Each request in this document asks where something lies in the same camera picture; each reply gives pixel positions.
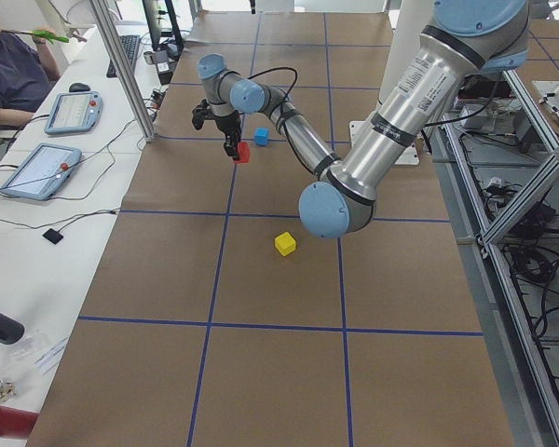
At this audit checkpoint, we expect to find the red bottle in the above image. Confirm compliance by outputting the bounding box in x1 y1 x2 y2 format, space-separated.
0 405 39 440

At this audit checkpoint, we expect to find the grey power adapter box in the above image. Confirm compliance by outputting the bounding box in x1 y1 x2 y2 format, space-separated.
460 103 490 130

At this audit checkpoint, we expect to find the small black square pad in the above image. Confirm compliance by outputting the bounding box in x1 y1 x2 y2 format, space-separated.
42 228 63 245

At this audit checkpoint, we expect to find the black keyboard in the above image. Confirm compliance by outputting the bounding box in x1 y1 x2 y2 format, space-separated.
105 34 142 79

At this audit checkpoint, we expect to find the lower blue teach pendant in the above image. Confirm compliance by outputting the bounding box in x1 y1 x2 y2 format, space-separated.
0 143 82 201

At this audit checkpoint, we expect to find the black cylinder bottle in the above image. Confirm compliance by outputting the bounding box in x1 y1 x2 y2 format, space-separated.
0 312 25 345

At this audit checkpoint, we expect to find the blue teach pendant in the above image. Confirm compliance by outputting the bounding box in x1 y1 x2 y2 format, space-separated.
44 91 102 135
0 143 82 201

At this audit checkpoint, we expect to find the black monitor stand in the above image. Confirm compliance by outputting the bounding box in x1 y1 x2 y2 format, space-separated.
142 0 184 61

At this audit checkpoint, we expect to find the yellow wooden cube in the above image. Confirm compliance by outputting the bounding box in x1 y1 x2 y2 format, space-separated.
274 232 297 256

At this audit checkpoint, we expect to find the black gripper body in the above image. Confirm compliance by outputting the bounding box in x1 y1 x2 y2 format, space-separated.
214 111 240 138

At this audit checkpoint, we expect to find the clear plastic bag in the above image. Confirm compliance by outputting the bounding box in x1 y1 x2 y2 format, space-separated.
10 331 69 375

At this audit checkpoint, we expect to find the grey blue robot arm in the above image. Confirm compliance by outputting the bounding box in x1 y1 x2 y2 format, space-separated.
193 1 530 238

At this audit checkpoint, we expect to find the aluminium frame post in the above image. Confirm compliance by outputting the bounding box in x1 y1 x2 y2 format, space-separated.
89 0 156 142

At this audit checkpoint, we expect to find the red wooden cube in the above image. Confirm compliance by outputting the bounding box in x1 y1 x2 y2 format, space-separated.
233 142 251 164

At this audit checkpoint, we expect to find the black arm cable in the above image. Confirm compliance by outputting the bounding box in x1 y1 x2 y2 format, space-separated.
241 67 327 176

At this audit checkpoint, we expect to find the green handheld object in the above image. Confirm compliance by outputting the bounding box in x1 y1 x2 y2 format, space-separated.
31 30 70 43

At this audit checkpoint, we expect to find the upper blue teach pendant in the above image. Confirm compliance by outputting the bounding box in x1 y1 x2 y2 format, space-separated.
44 91 102 135

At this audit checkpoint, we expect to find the blue wooden cube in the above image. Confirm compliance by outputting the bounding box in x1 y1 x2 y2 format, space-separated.
253 128 269 146

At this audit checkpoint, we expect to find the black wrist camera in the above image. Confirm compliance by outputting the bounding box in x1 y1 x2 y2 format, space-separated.
191 99 214 130

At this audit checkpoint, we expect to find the white pedestal column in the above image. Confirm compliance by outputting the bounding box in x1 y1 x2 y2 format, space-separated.
350 0 434 149

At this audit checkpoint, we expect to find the seated person dark shirt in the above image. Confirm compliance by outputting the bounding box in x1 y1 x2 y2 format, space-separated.
0 28 60 130

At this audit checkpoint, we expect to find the black computer mouse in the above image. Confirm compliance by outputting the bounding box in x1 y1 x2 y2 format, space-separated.
69 83 90 93

